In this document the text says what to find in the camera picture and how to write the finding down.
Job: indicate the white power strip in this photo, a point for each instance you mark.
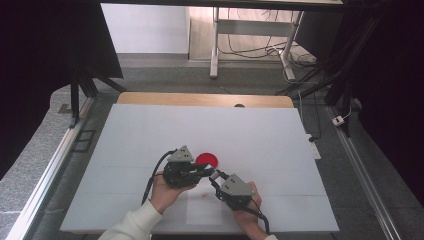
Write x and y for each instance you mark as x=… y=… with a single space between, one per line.
x=315 y=150

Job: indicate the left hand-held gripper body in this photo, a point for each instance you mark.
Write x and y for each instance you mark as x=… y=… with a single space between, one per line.
x=180 y=173

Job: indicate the person's right hand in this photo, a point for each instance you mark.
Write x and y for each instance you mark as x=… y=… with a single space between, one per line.
x=248 y=220

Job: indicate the red petri dish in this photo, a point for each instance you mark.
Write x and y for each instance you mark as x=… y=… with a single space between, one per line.
x=206 y=158

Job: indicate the aluminium floor rail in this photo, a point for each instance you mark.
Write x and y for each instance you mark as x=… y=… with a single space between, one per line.
x=363 y=176
x=43 y=186

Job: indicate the white desk frame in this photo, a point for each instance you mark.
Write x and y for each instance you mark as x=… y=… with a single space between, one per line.
x=253 y=28

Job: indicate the black metal stand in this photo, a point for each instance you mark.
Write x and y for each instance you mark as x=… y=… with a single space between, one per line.
x=340 y=83

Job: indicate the wooden table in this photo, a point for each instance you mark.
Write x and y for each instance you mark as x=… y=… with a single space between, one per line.
x=200 y=99

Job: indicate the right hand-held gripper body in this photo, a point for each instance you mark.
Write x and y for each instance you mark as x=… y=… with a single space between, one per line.
x=236 y=193

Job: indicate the white table cover board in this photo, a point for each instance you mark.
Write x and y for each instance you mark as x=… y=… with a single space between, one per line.
x=260 y=140

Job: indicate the white paper sheet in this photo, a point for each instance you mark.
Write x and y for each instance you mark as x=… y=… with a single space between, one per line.
x=204 y=211

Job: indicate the black tripod stand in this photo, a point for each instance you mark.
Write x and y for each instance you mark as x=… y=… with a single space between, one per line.
x=76 y=96

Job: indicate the black curtain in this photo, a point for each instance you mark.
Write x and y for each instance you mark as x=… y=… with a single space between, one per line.
x=393 y=100
x=40 y=66

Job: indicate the small white plug adapter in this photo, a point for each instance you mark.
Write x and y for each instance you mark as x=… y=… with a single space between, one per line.
x=338 y=120

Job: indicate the person's left hand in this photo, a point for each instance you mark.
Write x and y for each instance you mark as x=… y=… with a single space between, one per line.
x=163 y=195

